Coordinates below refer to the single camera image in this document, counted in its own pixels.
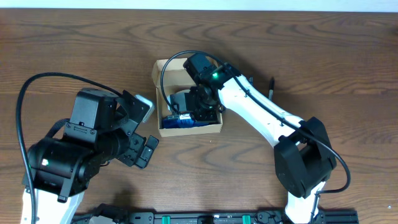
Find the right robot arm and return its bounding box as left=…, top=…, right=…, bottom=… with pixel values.
left=166, top=50, right=338, bottom=223

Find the black cable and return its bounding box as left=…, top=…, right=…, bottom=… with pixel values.
left=159, top=50, right=351, bottom=218
left=15, top=72, right=124, bottom=224

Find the right black cable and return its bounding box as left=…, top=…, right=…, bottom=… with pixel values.
left=159, top=50, right=351, bottom=218

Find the black and white marker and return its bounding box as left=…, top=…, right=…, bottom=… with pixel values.
left=170, top=113, right=192, bottom=120

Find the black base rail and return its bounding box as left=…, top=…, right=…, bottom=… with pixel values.
left=71, top=203, right=360, bottom=224

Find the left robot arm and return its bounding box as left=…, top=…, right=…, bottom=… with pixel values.
left=21, top=88, right=159, bottom=223

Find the white masking tape roll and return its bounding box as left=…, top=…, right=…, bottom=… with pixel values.
left=167, top=90, right=189, bottom=113

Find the blue plastic rectangular block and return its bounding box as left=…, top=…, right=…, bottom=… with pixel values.
left=162, top=117, right=209, bottom=129

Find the black capped white marker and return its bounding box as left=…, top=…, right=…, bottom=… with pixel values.
left=268, top=77, right=275, bottom=101

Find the cardboard box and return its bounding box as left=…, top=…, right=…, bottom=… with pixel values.
left=152, top=58, right=223, bottom=138

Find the left black cable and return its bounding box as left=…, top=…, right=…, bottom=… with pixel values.
left=15, top=72, right=124, bottom=224

